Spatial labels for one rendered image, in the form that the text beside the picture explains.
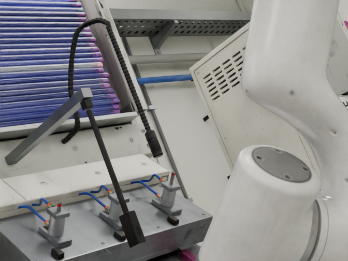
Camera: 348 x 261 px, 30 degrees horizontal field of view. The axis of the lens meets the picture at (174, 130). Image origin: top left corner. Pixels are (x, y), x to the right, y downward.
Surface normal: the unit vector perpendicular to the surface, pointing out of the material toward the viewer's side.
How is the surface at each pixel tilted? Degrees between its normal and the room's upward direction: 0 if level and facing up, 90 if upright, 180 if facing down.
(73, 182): 46
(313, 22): 105
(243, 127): 90
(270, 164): 56
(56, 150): 90
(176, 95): 90
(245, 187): 90
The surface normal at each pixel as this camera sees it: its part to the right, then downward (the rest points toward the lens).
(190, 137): 0.60, -0.41
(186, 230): 0.67, 0.37
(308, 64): 0.37, -0.11
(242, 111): -0.72, 0.11
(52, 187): 0.18, -0.92
